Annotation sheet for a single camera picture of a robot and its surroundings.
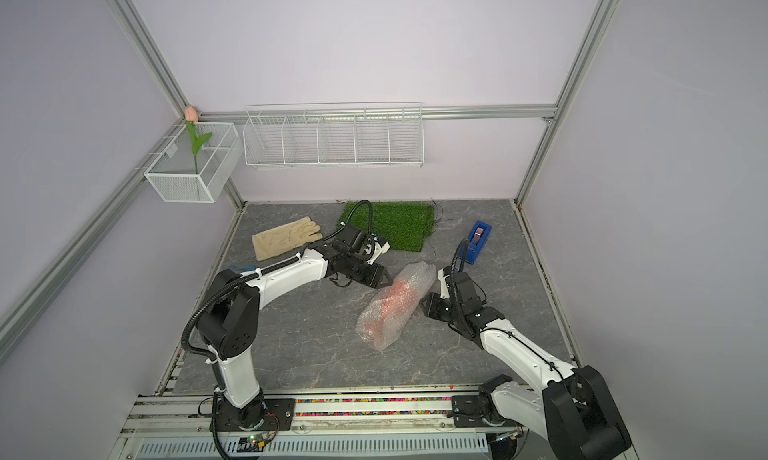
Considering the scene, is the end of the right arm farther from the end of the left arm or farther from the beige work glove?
the beige work glove

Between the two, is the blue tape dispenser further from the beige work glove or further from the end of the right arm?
the beige work glove

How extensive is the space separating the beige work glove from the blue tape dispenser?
1.79ft

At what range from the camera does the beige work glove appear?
1.08 metres

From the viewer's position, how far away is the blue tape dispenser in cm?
101
